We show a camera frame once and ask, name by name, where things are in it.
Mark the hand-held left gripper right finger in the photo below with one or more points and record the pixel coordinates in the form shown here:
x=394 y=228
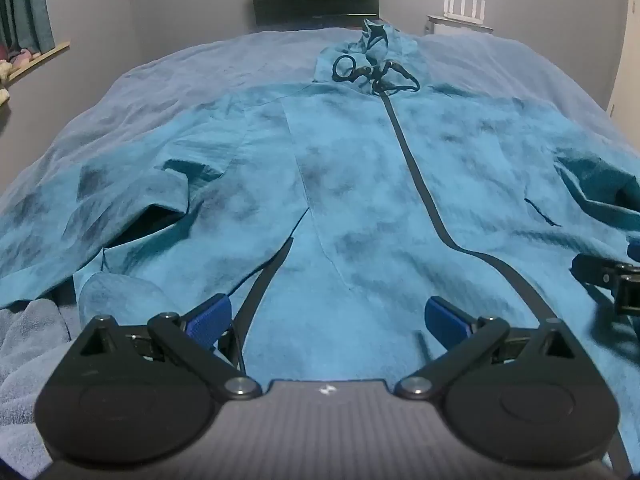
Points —
x=445 y=320

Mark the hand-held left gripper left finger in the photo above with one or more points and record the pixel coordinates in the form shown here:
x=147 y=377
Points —
x=210 y=320

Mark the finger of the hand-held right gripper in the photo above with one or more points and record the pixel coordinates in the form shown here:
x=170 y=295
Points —
x=592 y=267
x=635 y=251

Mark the teal zip hooded jacket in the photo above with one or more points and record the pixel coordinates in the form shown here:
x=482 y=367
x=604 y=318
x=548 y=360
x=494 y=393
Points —
x=350 y=185

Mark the light blue fleece blanket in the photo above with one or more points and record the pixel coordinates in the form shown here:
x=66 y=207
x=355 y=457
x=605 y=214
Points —
x=175 y=75

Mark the white router with antennas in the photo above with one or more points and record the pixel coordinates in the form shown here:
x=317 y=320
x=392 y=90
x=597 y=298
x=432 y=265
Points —
x=462 y=17

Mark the wooden window sill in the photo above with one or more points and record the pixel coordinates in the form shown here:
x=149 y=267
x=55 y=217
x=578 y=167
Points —
x=45 y=56

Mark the cream fleece garment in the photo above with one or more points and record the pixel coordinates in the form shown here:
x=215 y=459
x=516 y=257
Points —
x=4 y=70

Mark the teal curtain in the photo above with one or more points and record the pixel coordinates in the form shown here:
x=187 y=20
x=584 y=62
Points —
x=25 y=0

